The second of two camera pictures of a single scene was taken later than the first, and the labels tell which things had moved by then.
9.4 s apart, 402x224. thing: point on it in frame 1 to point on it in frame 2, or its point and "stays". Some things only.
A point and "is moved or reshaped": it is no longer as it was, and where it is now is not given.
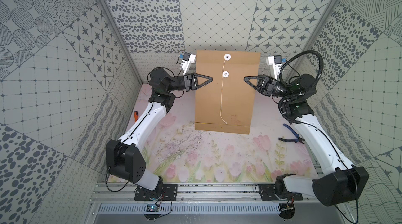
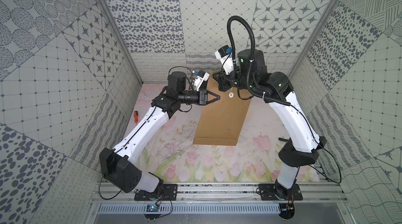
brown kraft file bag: x=228 y=103 is moved or reshaped
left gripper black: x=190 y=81 to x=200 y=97
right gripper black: x=265 y=85 to x=222 y=80
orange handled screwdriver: x=136 y=115 stays
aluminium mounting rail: x=120 y=192 stays
